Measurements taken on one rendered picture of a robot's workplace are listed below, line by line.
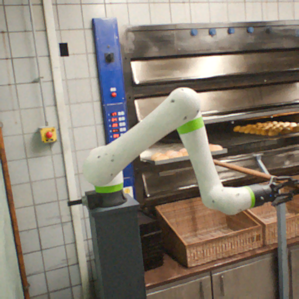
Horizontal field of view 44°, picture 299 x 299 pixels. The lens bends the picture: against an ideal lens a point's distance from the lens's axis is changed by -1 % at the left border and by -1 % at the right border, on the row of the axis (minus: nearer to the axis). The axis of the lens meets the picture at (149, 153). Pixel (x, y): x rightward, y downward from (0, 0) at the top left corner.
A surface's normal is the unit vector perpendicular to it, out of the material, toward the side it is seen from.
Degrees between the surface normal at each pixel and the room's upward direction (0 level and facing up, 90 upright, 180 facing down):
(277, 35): 90
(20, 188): 90
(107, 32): 90
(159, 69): 69
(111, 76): 90
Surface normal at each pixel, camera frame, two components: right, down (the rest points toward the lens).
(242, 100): 0.31, -0.22
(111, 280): 0.31, 0.13
